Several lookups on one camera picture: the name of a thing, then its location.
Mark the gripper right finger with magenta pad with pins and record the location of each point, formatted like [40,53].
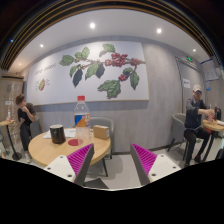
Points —
[151,167]

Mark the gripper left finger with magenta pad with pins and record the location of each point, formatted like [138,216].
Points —
[73,167]

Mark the clear plastic water bottle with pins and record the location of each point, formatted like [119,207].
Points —
[82,120]

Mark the red round coaster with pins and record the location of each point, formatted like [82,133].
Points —
[75,142]

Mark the dark cylindrical cup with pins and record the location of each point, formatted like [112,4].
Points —
[57,134]

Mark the brown cardboard box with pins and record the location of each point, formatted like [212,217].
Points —
[101,132]

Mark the grey upholstered chair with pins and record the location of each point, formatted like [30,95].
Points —
[103,122]

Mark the grey chair at right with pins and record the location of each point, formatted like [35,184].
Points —
[181,130]

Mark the tall round bar table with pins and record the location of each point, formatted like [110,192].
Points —
[16,155]

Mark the person in black clothes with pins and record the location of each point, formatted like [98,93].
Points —
[26,115]

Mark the seated man with cap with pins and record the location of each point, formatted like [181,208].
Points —
[195,109]

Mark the small round wooden table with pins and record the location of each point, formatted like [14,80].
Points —
[214,127]

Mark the grey door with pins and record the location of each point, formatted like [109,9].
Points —
[190,75]

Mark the green exit sign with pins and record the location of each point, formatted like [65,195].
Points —
[189,59]

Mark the coffee plant wall poster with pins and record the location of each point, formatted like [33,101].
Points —
[99,71]

